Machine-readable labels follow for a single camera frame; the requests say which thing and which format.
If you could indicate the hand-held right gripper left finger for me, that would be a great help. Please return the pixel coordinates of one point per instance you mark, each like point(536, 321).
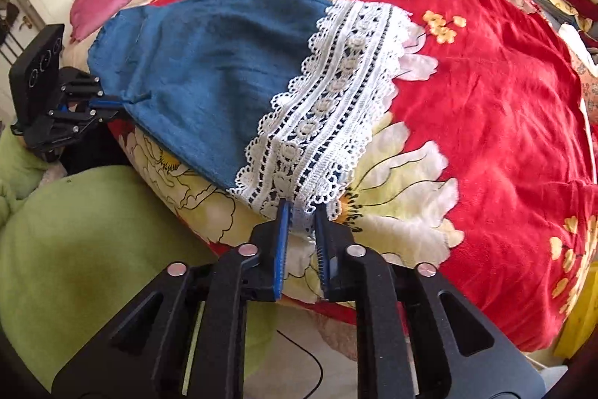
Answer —
point(284, 235)

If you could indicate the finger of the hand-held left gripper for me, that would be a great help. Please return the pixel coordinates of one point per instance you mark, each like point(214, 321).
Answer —
point(105, 102)
point(70, 125)

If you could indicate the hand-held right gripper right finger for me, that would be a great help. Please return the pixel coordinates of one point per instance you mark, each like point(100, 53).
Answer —
point(321, 240)

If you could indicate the blue pants with lace hem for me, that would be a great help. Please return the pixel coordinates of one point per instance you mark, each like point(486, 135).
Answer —
point(210, 67)

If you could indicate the green garment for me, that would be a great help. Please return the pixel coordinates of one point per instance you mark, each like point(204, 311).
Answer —
point(84, 249)

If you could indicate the red floral blanket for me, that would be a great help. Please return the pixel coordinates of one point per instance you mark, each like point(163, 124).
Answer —
point(490, 146)

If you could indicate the yellow object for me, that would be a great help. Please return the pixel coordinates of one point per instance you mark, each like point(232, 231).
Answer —
point(581, 319)

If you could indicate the white cloth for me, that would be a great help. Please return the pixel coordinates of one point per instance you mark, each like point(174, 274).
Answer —
point(577, 41)

